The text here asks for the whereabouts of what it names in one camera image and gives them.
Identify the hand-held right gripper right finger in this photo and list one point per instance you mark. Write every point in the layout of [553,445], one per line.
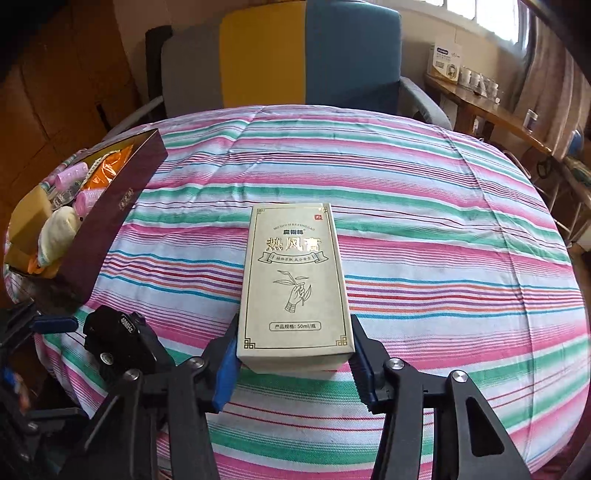
[362,374]

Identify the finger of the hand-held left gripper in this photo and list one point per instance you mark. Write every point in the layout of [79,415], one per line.
[124,346]
[55,324]

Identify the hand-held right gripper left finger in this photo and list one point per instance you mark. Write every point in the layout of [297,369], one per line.
[226,369]

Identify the orange plastic basket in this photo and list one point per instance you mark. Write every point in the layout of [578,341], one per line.
[34,267]

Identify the beige carton box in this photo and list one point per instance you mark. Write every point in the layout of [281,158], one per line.
[295,286]

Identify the gold tin box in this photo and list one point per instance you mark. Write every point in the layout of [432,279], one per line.
[111,217]

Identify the orange snack packet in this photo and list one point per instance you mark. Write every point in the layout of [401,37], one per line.
[104,175]

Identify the yellow cloth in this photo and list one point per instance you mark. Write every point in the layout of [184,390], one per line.
[57,235]

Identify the yellow sponge block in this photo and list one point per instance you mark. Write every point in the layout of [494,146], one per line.
[27,217]

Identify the wooden wardrobe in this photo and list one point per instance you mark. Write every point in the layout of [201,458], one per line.
[55,92]

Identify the black upright panel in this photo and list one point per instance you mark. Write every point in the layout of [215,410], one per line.
[157,60]

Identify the wooden side table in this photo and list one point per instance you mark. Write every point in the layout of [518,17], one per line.
[498,115]

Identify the row of white cups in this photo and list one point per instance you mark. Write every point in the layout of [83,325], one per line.
[480,83]

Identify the grey yellow blue armchair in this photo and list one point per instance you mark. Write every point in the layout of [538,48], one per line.
[351,55]

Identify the white printed carton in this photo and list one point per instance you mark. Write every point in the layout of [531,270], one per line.
[445,62]

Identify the floral curtain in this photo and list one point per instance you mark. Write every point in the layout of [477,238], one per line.
[549,92]

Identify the window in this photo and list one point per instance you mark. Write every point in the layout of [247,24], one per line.
[485,18]

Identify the white metal frame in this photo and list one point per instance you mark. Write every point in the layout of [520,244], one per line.
[570,203]

